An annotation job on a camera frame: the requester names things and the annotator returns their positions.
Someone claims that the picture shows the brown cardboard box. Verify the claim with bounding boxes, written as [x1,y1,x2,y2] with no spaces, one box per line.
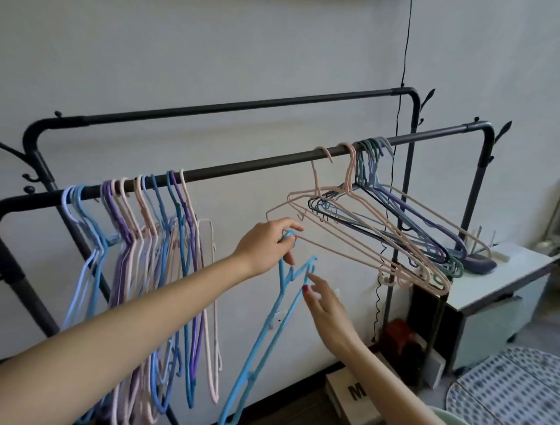
[324,365,395,425]

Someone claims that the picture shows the blue plastic clothes hanger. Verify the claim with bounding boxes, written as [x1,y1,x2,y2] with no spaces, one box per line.
[217,230,318,425]

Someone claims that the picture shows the black upright box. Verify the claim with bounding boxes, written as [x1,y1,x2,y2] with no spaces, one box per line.
[408,280,448,391]

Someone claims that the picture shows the person's left forearm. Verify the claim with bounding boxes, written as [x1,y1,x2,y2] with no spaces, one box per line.
[0,253,255,425]

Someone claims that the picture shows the person's right forearm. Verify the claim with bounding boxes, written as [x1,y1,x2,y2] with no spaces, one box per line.
[324,343,428,425]

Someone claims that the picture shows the small white flat box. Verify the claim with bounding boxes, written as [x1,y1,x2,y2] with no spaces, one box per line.
[493,249,526,264]

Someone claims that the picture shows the thin black hanging cable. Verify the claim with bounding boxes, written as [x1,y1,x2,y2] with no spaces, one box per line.
[370,0,414,345]

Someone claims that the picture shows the black metal garment rack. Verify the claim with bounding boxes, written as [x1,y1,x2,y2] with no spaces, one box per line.
[0,88,513,425]

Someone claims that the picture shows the light green basin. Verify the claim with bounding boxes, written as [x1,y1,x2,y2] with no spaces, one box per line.
[405,405,456,425]

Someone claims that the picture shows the person's left hand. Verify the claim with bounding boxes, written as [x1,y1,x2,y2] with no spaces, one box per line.
[231,218,305,278]

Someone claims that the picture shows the dark blue oval holder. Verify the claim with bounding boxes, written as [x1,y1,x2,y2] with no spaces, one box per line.
[461,225,499,276]

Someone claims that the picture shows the white low cabinet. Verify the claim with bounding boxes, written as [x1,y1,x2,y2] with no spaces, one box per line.
[443,242,560,374]

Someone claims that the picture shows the dotted white round cushion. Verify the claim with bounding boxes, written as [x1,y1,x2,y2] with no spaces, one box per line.
[445,346,560,425]

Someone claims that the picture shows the person's right hand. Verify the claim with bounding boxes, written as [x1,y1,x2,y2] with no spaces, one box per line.
[302,273,367,359]

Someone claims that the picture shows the white rounded object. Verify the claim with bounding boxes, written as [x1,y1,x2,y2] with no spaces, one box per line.
[535,238,560,260]

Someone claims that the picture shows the bunch of pastel hangers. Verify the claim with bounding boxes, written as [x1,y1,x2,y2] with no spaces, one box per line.
[265,137,482,296]
[60,168,225,425]

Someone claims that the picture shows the red and black device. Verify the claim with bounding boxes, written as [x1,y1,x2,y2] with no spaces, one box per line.
[384,318,417,356]

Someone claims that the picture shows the white box with grey side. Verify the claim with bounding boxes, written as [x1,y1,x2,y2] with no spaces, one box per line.
[421,346,448,390]

